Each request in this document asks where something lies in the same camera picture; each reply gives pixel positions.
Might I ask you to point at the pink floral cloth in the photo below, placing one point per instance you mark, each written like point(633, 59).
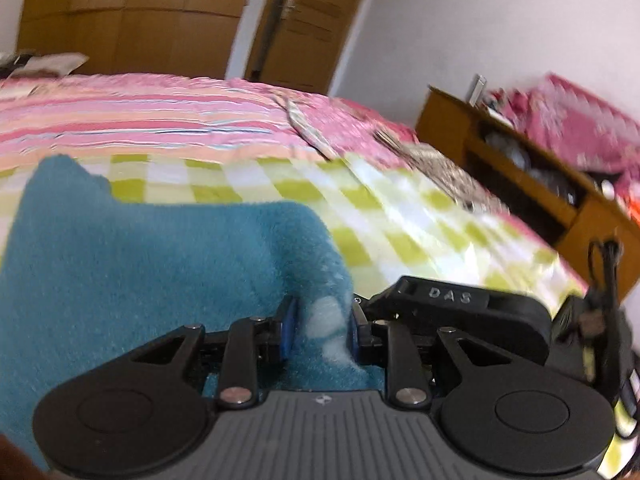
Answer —
point(575, 125)

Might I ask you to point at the teal knit sweater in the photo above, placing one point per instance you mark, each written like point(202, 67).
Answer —
point(150, 260)

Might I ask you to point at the grey folded cloth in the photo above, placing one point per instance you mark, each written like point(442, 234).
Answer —
point(50, 64)

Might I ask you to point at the wooden door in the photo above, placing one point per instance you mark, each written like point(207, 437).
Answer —
point(310, 25)

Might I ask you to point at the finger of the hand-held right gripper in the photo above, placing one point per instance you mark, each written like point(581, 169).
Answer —
point(500, 320)

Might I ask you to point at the wooden wardrobe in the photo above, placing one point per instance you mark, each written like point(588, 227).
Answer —
point(140, 10)

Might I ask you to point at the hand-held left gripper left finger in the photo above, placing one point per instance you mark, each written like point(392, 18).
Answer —
point(289, 330)

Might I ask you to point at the metal cylinder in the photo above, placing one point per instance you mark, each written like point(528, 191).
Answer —
point(477, 89)

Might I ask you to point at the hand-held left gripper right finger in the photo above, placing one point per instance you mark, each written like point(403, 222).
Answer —
point(353, 332)

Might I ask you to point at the wooden cabinet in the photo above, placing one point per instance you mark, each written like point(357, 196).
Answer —
point(525, 170)

